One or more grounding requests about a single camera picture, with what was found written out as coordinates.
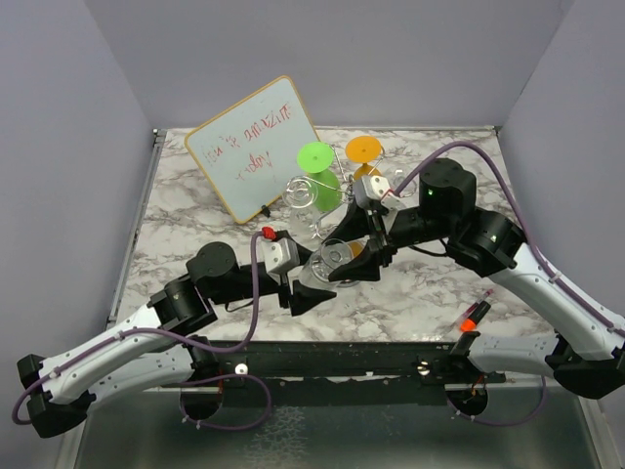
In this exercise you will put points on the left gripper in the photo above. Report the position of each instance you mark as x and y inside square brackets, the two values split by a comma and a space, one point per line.
[302, 297]

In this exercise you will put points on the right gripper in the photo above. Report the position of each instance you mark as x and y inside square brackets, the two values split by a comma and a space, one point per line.
[356, 225]

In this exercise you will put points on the small clear orange cup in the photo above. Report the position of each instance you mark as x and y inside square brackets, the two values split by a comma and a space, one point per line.
[328, 257]

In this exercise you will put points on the orange plastic cup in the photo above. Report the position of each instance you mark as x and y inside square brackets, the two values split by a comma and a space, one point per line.
[364, 150]

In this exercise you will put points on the green plastic goblet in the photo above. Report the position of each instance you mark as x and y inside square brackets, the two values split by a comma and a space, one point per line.
[315, 159]

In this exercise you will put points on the clear tumbler glass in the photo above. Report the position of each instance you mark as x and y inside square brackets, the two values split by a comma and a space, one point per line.
[398, 175]

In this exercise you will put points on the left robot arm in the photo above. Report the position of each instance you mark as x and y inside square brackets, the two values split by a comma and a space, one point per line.
[158, 344]

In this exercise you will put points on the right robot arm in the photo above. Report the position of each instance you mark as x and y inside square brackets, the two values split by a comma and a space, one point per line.
[584, 354]

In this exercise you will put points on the chrome wine glass rack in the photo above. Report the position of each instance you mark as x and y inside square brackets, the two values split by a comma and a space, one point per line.
[346, 184]

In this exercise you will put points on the red pen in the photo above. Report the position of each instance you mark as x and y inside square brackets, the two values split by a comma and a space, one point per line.
[465, 314]

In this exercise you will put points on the orange black marker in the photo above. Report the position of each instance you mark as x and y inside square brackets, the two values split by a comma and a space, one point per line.
[471, 322]

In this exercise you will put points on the small whiteboard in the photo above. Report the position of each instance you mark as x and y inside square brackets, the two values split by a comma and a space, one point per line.
[248, 152]

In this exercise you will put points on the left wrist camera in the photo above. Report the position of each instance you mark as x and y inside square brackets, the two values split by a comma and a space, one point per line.
[280, 253]

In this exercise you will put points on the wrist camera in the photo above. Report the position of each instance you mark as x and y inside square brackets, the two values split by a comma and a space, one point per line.
[375, 192]
[280, 253]

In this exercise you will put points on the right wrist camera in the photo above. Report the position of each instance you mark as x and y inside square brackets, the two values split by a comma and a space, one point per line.
[375, 192]

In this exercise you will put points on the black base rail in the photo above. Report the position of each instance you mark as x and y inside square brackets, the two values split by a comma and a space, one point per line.
[326, 373]

